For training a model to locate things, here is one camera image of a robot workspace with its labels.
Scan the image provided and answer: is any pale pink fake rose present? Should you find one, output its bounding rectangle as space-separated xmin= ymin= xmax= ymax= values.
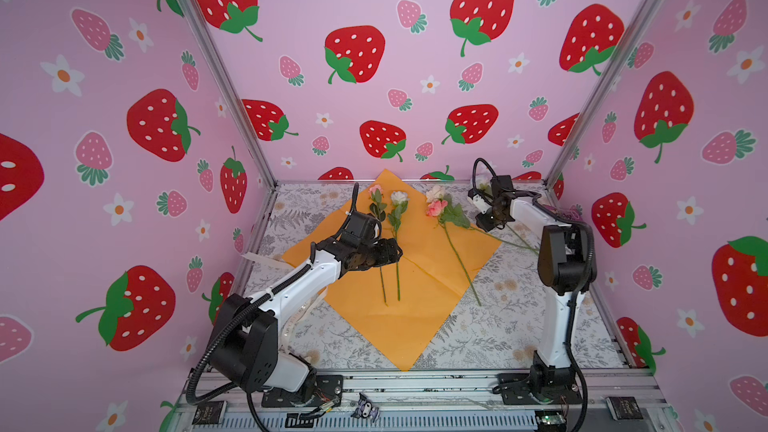
xmin=369 ymin=184 xmax=387 ymax=303

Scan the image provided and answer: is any orange wrapping paper sheet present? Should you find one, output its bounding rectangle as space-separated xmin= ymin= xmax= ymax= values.
xmin=290 ymin=171 xmax=509 ymax=371

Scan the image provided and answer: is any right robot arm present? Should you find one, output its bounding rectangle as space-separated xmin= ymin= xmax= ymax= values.
xmin=468 ymin=158 xmax=596 ymax=405

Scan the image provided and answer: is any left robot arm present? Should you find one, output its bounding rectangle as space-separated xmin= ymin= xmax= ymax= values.
xmin=185 ymin=185 xmax=403 ymax=406

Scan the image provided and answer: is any purple snack bag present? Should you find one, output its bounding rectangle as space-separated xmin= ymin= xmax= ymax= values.
xmin=558 ymin=204 xmax=584 ymax=221

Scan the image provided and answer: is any clear ribbon strip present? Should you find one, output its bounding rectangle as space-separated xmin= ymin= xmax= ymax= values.
xmin=242 ymin=252 xmax=340 ymax=352

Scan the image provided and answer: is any small black box left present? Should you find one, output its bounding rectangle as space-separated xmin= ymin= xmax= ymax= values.
xmin=192 ymin=401 xmax=227 ymax=426

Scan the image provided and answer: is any small black box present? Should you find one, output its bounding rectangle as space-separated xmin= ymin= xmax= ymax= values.
xmin=606 ymin=396 xmax=644 ymax=421
xmin=192 ymin=401 xmax=227 ymax=426

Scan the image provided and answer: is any small black box right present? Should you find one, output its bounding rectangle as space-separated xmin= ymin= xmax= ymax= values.
xmin=606 ymin=396 xmax=644 ymax=421

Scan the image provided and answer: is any aluminium corner post right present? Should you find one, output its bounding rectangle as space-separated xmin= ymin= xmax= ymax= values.
xmin=543 ymin=0 xmax=665 ymax=192

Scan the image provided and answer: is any aluminium corner post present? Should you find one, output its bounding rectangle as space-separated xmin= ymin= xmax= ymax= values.
xmin=543 ymin=0 xmax=665 ymax=192
xmin=177 ymin=0 xmax=278 ymax=192

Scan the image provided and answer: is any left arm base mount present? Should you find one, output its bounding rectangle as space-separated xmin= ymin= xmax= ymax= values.
xmin=261 ymin=354 xmax=344 ymax=408

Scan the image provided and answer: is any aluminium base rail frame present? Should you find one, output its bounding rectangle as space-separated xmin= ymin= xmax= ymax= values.
xmin=169 ymin=369 xmax=683 ymax=431

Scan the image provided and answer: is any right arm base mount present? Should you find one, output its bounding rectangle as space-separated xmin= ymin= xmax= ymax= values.
xmin=492 ymin=369 xmax=583 ymax=405

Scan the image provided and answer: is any aluminium corner post left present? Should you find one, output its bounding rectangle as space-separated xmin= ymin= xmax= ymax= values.
xmin=177 ymin=0 xmax=278 ymax=192

